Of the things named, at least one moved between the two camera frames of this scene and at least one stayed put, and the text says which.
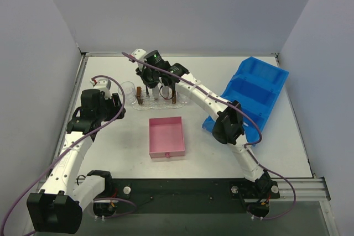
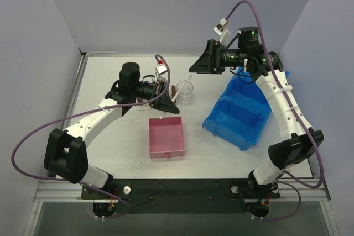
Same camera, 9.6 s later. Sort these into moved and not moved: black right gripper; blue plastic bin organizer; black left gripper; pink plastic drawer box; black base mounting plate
Moved: black left gripper; black right gripper
Not moved: black base mounting plate; pink plastic drawer box; blue plastic bin organizer
